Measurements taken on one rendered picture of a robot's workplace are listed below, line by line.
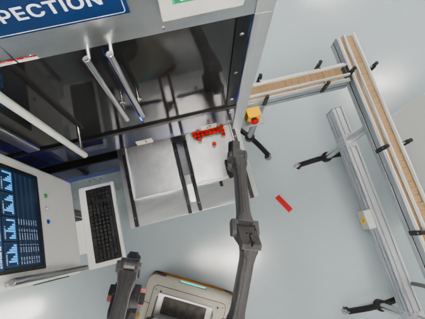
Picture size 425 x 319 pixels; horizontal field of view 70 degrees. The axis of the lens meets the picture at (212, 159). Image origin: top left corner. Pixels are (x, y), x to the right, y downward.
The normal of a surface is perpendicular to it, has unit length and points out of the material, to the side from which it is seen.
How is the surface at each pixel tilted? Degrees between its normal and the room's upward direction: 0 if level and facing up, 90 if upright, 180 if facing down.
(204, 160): 0
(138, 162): 0
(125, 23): 90
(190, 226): 0
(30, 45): 90
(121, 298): 41
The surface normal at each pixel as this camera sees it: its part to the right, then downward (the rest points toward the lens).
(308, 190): 0.01, -0.25
